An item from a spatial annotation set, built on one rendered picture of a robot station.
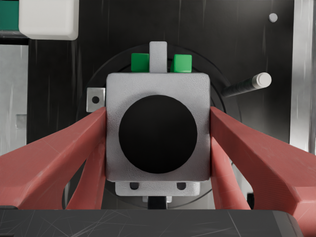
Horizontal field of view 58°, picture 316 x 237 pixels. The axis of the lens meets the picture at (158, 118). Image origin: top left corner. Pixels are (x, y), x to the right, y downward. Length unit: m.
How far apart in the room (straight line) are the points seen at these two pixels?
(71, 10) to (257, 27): 0.16
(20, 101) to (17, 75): 0.03
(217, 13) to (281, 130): 0.12
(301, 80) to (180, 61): 0.14
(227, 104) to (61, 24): 0.15
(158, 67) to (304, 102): 0.18
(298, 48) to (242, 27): 0.06
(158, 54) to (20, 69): 0.21
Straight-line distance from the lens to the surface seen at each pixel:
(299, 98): 0.30
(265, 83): 0.16
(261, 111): 0.27
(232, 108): 0.25
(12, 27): 0.33
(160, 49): 0.16
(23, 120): 0.29
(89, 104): 0.23
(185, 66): 0.19
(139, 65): 0.19
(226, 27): 0.28
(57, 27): 0.26
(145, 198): 0.24
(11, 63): 0.35
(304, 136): 0.30
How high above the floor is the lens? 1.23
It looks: 89 degrees down
